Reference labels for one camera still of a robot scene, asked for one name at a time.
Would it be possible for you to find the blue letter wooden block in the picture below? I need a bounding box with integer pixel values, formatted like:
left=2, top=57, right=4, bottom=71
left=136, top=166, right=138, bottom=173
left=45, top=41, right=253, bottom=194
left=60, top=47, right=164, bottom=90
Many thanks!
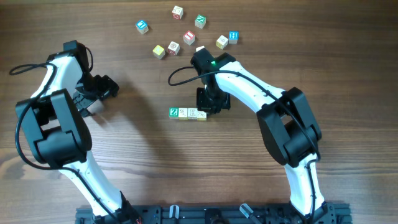
left=136, top=20, right=149, bottom=34

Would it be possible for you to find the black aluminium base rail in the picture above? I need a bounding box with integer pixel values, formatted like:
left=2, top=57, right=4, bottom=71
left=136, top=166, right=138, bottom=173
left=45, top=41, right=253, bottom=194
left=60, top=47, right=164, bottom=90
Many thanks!
left=75, top=203, right=353, bottom=224

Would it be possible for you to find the yellow edged K block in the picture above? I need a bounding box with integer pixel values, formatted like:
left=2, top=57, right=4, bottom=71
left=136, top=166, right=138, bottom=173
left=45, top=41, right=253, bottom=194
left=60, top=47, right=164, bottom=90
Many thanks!
left=197, top=111, right=207, bottom=121

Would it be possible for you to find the plain white wooden block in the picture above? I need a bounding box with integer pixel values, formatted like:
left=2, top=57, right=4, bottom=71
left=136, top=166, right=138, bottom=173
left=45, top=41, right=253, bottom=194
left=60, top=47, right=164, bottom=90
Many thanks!
left=196, top=45, right=205, bottom=52

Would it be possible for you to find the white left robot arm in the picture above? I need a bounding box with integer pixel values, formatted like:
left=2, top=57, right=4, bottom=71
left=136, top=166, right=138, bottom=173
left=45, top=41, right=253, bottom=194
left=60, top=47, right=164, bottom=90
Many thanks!
left=15, top=40, right=139, bottom=223

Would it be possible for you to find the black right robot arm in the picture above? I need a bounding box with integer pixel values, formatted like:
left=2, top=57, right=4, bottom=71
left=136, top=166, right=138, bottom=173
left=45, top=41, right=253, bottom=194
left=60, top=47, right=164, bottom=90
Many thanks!
left=190, top=48, right=324, bottom=223

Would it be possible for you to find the blue edged K block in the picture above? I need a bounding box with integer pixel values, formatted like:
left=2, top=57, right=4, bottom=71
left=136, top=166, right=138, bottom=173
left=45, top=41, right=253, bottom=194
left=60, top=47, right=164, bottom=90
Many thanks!
left=187, top=108, right=198, bottom=120

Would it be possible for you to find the yellow edged picture block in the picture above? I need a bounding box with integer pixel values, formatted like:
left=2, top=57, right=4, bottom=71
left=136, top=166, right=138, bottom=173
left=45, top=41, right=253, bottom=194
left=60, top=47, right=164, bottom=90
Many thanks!
left=216, top=35, right=229, bottom=50

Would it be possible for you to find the yellow edged plain block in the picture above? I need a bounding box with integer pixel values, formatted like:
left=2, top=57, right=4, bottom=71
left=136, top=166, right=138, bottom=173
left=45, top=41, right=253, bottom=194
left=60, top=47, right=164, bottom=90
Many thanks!
left=178, top=108, right=188, bottom=119

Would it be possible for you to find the green N wooden block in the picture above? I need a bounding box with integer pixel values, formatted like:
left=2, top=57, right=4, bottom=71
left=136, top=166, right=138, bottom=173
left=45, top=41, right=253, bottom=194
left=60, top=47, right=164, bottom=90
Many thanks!
left=195, top=14, right=206, bottom=29

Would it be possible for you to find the red X wooden block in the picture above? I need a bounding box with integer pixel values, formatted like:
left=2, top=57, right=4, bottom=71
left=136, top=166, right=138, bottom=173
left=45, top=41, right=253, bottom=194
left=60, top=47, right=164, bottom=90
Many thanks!
left=172, top=6, right=183, bottom=20

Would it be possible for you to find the yellow top wooden block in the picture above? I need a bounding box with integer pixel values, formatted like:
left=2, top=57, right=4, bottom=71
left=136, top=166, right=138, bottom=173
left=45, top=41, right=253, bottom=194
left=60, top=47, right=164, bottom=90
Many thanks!
left=152, top=45, right=165, bottom=59

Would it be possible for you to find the red edged picture block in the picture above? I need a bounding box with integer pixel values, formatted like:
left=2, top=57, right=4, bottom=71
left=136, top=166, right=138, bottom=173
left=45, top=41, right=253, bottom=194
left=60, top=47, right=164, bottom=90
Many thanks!
left=167, top=41, right=180, bottom=55

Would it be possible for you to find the red I wooden block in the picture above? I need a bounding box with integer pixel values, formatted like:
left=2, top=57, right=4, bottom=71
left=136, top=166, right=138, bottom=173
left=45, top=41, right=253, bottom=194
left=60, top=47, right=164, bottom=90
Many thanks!
left=183, top=30, right=195, bottom=45

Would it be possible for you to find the green Z wooden block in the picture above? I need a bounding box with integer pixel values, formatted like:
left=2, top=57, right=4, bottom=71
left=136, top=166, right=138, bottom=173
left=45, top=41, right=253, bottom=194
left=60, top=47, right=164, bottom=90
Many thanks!
left=169, top=107, right=179, bottom=119

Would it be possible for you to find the blue H wooden block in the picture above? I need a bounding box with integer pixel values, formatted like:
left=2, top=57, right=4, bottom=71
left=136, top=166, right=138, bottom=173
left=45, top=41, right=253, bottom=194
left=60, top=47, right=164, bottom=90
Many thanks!
left=228, top=31, right=239, bottom=44

